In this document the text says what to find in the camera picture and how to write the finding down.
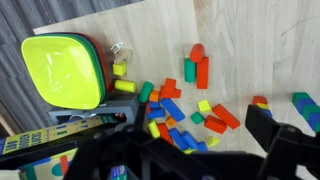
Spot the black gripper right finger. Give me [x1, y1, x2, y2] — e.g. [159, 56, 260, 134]
[245, 105, 320, 167]

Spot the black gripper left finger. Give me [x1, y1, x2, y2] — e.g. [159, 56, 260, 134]
[135, 104, 146, 128]

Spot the small orange cube block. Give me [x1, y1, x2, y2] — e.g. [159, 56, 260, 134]
[149, 90, 159, 102]

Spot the blue long block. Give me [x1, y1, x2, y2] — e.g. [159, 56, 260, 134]
[160, 98, 185, 122]

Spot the yellow cylinder block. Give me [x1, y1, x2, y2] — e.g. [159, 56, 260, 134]
[115, 80, 136, 92]

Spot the green and blue block tower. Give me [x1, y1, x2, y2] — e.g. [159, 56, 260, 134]
[292, 92, 320, 133]

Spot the red step-shaped block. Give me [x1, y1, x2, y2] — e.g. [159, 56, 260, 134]
[160, 78, 182, 98]

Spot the red blue yellow block stack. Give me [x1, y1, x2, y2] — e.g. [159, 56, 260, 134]
[252, 96, 272, 117]

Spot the yellow cube block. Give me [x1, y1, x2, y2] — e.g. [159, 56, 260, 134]
[113, 62, 127, 76]

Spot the green cylinder block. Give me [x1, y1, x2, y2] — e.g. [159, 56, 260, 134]
[184, 58, 196, 83]

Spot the long red rectangular block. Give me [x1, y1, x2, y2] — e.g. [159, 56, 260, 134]
[197, 57, 209, 89]

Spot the red cylinder block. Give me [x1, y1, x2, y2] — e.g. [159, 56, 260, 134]
[190, 43, 205, 63]

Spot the grey plastic bin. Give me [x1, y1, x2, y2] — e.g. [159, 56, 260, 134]
[49, 94, 139, 124]

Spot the red plastic bowl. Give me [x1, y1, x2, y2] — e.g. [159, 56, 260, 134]
[76, 33, 113, 92]

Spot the yellow plastic bowl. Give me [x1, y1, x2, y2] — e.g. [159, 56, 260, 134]
[21, 35, 101, 110]

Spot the wooden blocks cardboard box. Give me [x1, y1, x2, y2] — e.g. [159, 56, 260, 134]
[0, 115, 116, 180]

